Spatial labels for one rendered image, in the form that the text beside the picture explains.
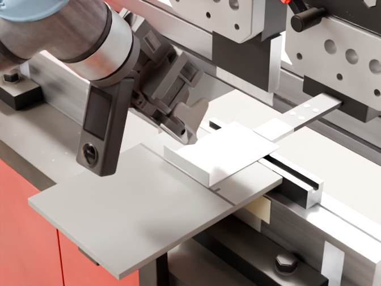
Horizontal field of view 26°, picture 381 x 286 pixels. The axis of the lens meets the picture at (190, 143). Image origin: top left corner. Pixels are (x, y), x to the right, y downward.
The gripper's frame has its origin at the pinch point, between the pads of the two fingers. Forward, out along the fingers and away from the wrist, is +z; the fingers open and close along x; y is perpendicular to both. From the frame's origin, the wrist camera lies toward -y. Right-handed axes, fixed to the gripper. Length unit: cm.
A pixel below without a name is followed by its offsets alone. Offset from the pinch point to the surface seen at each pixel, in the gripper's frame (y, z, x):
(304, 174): 5.3, 10.8, -10.2
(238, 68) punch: 11.4, 0.9, 0.4
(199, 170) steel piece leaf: -1.9, 2.3, -2.6
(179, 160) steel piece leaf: -2.2, 2.6, 1.2
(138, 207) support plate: -9.9, -2.0, -1.3
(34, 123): -9.5, 14.6, 39.9
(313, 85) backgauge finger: 18.7, 21.3, 2.9
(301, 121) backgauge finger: 12.1, 15.8, -2.3
